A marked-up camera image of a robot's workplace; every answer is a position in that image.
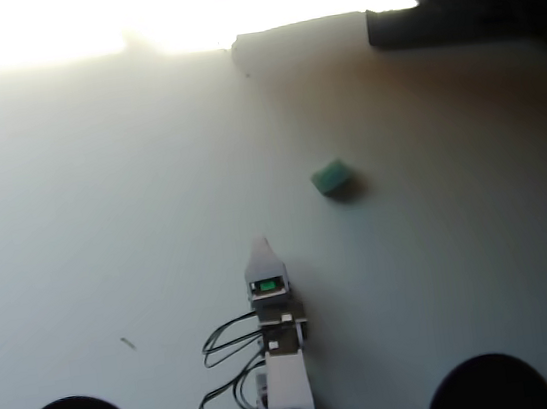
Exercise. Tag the grey flat slab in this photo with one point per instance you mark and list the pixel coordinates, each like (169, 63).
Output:
(297, 37)

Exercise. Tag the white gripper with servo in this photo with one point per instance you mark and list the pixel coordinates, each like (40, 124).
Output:
(269, 296)

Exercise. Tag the blue cube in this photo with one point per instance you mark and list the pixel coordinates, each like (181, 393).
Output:
(333, 176)

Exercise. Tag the small green sliver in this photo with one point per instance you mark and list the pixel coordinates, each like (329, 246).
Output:
(128, 343)

